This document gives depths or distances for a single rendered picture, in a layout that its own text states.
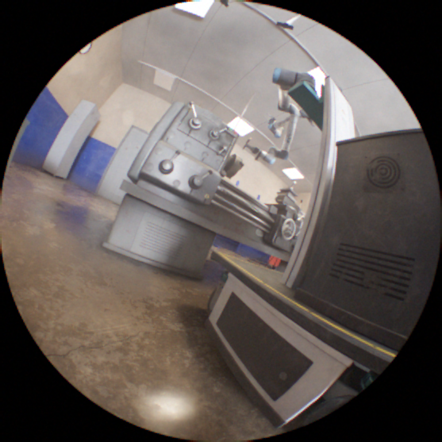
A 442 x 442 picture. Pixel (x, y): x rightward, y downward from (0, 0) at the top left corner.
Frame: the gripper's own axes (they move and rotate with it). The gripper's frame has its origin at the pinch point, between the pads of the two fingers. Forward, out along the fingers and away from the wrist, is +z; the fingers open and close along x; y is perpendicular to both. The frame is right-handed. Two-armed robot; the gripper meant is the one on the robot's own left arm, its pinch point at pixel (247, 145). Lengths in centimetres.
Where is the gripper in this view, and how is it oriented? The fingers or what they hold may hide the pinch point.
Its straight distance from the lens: 171.2
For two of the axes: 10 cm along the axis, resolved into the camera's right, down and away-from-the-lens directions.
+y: 4.8, -8.5, -2.3
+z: -8.8, -4.5, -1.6
